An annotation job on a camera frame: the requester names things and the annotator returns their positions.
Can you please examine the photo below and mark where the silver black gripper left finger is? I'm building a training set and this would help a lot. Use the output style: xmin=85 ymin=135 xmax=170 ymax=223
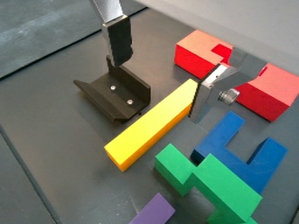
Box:
xmin=90 ymin=0 xmax=134 ymax=67

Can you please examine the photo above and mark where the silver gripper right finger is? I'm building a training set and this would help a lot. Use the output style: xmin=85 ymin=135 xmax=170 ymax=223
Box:
xmin=189 ymin=53 xmax=266 ymax=123

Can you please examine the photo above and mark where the purple U-shaped block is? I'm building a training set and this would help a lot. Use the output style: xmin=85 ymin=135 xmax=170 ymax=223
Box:
xmin=129 ymin=193 xmax=175 ymax=224

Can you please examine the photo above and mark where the red puzzle board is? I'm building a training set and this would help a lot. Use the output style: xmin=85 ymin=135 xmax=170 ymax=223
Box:
xmin=174 ymin=31 xmax=299 ymax=122

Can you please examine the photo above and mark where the black angled fixture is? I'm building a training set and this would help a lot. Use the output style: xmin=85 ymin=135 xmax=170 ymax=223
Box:
xmin=74 ymin=57 xmax=151 ymax=123

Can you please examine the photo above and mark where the yellow long bar block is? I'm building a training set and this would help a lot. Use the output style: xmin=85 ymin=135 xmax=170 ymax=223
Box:
xmin=105 ymin=80 xmax=198 ymax=172

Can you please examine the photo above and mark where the blue U-shaped block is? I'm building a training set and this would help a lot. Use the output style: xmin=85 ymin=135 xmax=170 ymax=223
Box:
xmin=191 ymin=112 xmax=288 ymax=194

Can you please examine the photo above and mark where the green stepped block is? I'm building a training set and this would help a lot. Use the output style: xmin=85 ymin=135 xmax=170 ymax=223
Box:
xmin=154 ymin=144 xmax=264 ymax=224

